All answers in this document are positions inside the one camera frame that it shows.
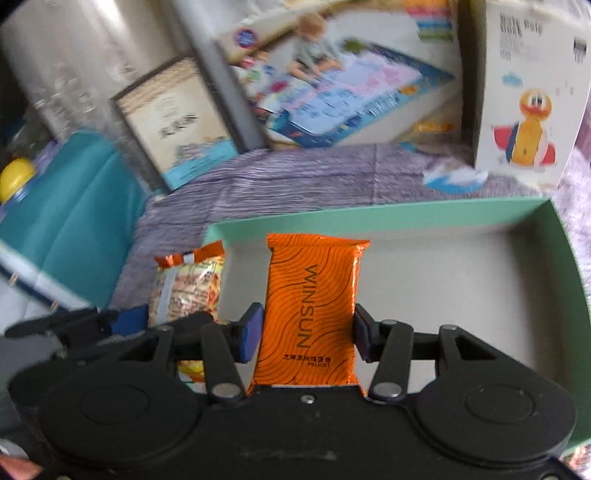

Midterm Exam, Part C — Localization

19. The orange noodle snack packet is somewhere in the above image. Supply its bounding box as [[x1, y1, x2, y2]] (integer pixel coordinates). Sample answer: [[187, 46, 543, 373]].
[[148, 241, 226, 382]]

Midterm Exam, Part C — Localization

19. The orange Winsun snack packet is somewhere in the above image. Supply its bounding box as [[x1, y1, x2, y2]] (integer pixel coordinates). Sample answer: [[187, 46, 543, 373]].
[[252, 233, 370, 387]]

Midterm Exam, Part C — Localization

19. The teal cushion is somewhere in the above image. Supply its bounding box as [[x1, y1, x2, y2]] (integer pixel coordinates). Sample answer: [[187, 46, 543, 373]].
[[1, 131, 146, 310]]

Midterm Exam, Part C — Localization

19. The green cardboard tray box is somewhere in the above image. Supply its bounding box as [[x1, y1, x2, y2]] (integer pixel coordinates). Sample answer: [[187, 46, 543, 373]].
[[204, 197, 590, 446]]

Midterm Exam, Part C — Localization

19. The yellow ball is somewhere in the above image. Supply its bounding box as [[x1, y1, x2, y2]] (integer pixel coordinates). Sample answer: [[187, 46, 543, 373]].
[[0, 158, 36, 203]]

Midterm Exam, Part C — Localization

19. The purple knitted blanket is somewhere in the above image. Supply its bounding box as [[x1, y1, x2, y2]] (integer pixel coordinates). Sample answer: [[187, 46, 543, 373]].
[[109, 144, 469, 309]]

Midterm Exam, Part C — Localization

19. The kids play mat box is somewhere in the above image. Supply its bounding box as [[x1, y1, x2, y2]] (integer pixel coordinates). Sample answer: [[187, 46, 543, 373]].
[[214, 1, 463, 148]]

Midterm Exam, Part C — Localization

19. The white duck toy box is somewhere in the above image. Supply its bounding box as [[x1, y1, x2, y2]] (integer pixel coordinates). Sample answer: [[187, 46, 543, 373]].
[[471, 1, 590, 189]]

